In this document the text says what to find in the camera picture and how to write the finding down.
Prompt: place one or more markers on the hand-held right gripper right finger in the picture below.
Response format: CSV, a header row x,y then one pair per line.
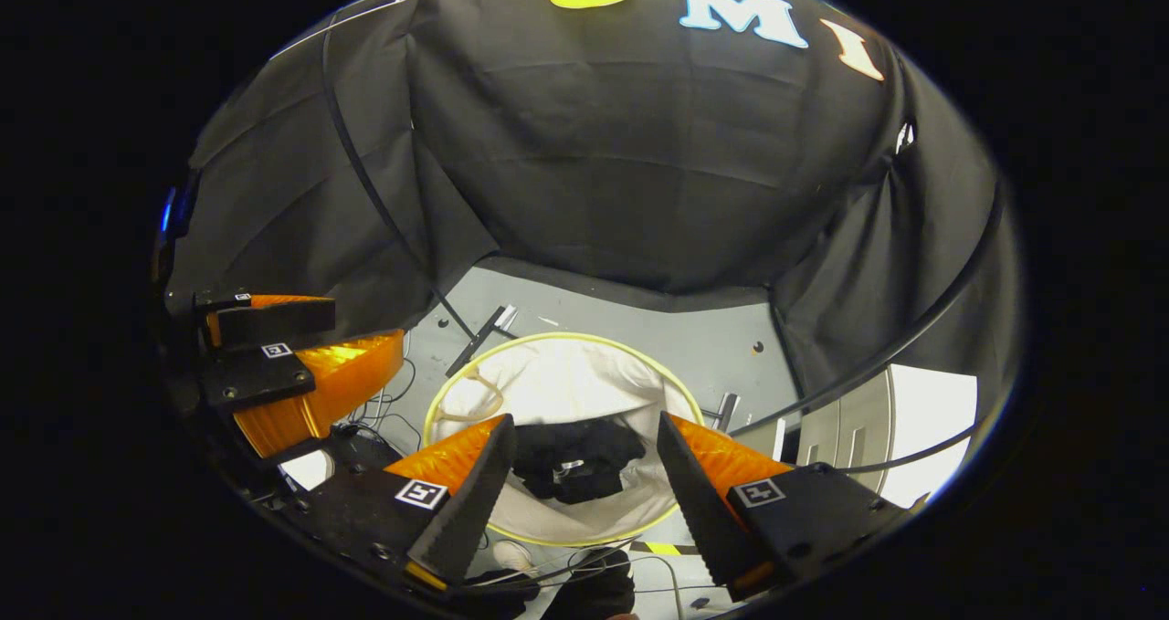
x,y
699,501

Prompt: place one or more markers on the black backdrop cloth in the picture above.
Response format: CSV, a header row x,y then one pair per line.
x,y
639,163

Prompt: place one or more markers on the black clothes rack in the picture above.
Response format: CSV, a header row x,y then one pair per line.
x,y
474,341

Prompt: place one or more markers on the yellow black striped tape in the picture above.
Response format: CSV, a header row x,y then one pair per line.
x,y
667,548

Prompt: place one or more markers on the white laundry hamper yellow rim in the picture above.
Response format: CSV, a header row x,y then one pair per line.
x,y
566,383

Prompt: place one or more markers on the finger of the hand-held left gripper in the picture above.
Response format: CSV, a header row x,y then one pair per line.
x,y
274,320
310,392

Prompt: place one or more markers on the grey cabinet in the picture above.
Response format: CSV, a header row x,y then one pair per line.
x,y
845,428

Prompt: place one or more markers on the black rounded object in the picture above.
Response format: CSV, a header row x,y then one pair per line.
x,y
589,591

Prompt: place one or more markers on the white paper garment tag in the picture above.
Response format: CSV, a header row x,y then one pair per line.
x,y
570,469

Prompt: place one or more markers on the black knit garment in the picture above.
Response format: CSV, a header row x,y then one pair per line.
x,y
584,446

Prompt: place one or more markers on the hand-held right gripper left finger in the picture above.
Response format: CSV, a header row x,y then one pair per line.
x,y
466,510

